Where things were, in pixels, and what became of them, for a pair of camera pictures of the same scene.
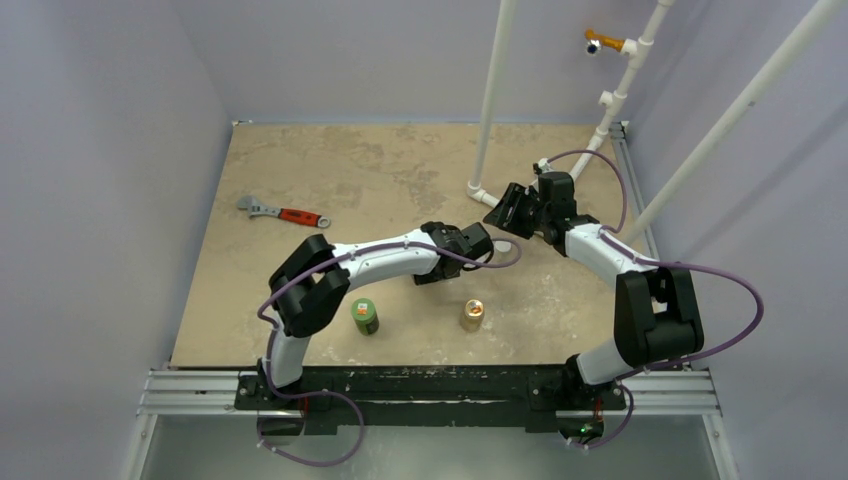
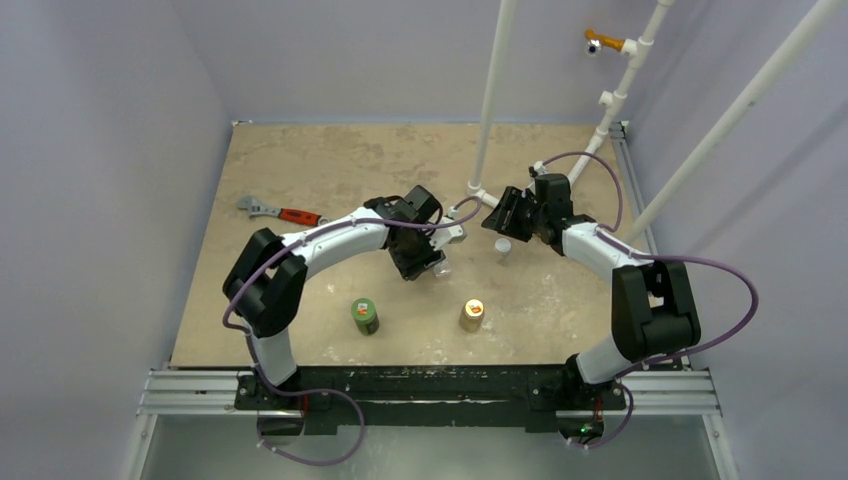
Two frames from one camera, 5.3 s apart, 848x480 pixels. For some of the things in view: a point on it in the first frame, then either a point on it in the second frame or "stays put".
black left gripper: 424,278 → 410,268
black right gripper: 515,208 stays put
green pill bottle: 365,316 stays put
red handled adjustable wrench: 257,208 stays put
